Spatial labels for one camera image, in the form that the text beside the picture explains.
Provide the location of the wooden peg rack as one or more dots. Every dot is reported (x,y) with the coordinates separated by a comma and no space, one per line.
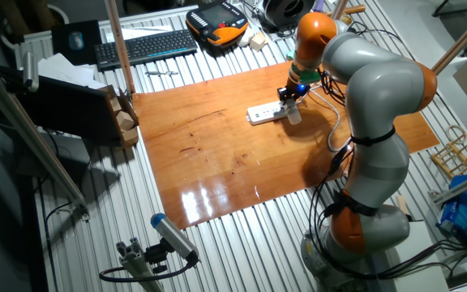
(460,160)

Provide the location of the silver depth camera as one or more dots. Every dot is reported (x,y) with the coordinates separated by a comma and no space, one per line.
(31,71)

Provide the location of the wooden block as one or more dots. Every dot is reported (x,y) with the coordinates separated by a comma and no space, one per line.
(125,120)
(115,105)
(129,137)

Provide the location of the white bulb holder with bulb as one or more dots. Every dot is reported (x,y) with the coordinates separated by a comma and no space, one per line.
(293,113)

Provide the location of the aluminium profile bar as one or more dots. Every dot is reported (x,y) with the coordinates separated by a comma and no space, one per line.
(460,186)

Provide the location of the brown wooden board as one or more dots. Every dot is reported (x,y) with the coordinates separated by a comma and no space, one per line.
(217,162)

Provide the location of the white rounded object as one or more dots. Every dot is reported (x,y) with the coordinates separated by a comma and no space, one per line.
(245,38)

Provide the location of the white paper stack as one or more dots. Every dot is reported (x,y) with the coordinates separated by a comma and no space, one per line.
(67,71)

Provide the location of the light wooden cube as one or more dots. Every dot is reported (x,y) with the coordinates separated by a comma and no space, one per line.
(258,41)

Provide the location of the small wooden stick piece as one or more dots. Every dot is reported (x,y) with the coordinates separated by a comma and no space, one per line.
(403,204)

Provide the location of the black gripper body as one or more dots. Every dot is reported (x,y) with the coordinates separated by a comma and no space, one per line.
(296,89)

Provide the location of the white power strip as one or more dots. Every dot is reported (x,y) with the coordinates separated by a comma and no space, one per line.
(266,112)

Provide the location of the grey computer mouse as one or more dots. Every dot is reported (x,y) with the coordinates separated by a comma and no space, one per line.
(76,40)

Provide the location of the silver camera with blue end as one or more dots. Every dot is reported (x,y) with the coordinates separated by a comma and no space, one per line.
(172,235)

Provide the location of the white base box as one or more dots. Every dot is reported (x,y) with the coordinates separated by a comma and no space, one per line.
(420,259)

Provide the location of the orange black teach pendant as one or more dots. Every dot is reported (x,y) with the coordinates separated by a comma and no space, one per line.
(217,24)

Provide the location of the silver orange robot arm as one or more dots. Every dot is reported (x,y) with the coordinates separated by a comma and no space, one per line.
(379,93)

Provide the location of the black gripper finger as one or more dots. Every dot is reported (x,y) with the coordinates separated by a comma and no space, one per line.
(300,98)
(282,96)

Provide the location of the black camera clamp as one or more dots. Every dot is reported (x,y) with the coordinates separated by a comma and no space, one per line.
(156,255)

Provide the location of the long aluminium frame bar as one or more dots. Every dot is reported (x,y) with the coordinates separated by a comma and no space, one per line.
(35,142)

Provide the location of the black keyboard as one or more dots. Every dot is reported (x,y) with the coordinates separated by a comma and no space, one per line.
(144,48)

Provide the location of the black tilted panel box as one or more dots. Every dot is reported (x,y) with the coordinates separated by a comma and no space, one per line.
(63,109)

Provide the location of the black mouse pad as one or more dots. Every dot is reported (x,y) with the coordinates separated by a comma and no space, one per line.
(61,52)

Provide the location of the short aluminium profile post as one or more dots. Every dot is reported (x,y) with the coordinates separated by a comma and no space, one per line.
(136,263)

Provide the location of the white paper sheet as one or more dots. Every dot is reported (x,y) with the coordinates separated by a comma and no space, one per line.
(136,32)

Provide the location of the thin metal pen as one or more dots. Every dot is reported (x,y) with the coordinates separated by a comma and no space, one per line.
(160,73)

